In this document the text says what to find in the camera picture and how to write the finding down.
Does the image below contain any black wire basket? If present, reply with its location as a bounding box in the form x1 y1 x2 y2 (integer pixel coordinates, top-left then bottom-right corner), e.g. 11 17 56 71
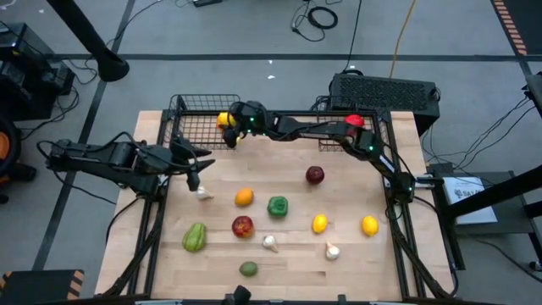
163 93 237 152
315 95 390 153

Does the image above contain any hazard-striped floor mat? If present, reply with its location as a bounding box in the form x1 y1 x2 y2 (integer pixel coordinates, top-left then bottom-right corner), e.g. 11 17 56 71
490 0 542 56

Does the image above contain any red bell pepper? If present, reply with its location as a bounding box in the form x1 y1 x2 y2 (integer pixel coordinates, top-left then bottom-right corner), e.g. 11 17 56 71
344 113 366 129

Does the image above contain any black equipment rack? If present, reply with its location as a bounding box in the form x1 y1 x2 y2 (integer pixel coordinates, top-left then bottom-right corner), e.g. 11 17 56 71
0 23 76 122

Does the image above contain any dark red apple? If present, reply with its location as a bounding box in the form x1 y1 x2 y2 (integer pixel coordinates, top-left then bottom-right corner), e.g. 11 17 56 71
305 165 325 186

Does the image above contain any yellow cable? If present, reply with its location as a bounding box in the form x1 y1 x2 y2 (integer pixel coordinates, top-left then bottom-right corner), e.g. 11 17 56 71
388 0 418 80

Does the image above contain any black rounded object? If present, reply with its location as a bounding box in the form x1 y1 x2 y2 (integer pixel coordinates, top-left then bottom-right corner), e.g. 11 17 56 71
231 284 253 305

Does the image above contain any green chayote squash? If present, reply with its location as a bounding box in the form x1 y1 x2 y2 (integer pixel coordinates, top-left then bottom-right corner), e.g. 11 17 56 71
181 222 207 254

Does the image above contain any coiled black cable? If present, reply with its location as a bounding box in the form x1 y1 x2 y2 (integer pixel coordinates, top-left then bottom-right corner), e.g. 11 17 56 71
290 0 339 43

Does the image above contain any green bell pepper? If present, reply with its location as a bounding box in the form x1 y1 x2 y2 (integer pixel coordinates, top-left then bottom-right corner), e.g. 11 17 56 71
266 195 290 219

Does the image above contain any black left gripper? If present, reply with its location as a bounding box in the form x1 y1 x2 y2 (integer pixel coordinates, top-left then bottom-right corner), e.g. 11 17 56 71
168 133 217 193

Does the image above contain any black and orange machine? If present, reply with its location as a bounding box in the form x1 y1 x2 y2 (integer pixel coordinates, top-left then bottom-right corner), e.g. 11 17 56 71
0 116 38 204

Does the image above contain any black pole stand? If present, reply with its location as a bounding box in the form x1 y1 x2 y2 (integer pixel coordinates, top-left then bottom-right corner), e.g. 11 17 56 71
45 0 130 83

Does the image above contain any yellow lemon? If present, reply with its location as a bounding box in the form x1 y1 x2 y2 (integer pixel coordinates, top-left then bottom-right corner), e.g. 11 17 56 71
216 111 237 131
361 215 380 238
311 213 329 236

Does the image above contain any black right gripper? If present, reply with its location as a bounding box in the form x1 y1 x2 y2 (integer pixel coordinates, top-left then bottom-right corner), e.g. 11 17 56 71
222 100 273 150

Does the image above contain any red and yellow apple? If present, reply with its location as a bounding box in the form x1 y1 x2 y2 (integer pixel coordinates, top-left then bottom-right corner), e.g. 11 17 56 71
230 215 255 240

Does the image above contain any black side cart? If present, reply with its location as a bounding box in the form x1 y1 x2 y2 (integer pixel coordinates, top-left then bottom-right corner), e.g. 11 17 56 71
431 164 542 272

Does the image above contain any green lime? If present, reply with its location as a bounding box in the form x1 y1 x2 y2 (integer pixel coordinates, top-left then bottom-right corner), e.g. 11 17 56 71
238 260 259 279

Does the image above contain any black computer tower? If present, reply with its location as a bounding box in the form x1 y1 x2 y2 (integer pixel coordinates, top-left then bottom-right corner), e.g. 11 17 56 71
328 71 441 136

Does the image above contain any orange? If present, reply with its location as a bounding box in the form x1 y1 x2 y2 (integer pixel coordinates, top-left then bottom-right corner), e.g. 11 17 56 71
234 187 255 208

